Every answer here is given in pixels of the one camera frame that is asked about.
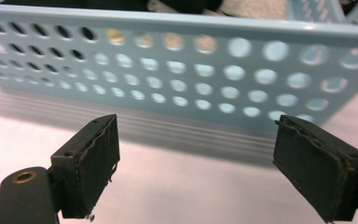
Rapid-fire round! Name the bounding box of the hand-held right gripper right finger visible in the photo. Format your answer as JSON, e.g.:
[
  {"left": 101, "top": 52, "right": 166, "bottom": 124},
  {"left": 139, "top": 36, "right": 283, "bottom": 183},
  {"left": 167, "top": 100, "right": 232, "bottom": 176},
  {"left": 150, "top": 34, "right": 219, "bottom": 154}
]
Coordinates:
[{"left": 272, "top": 114, "right": 358, "bottom": 223}]

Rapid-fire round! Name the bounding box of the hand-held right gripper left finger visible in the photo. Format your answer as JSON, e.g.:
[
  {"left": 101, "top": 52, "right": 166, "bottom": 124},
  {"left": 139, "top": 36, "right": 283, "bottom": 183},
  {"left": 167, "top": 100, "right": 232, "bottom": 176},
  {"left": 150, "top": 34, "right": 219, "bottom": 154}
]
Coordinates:
[{"left": 50, "top": 113, "right": 121, "bottom": 219}]

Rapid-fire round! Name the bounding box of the blue perforated plastic basket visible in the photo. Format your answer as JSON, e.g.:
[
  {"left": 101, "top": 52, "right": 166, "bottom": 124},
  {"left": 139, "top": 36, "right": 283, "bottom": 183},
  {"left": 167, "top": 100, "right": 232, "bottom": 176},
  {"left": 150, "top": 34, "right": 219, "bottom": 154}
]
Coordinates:
[{"left": 0, "top": 0, "right": 358, "bottom": 133}]

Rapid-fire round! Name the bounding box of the white table mat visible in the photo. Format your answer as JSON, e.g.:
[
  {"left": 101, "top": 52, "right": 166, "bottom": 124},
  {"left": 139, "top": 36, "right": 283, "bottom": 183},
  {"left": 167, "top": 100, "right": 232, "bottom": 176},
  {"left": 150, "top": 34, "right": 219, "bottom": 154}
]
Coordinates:
[{"left": 0, "top": 76, "right": 358, "bottom": 224}]

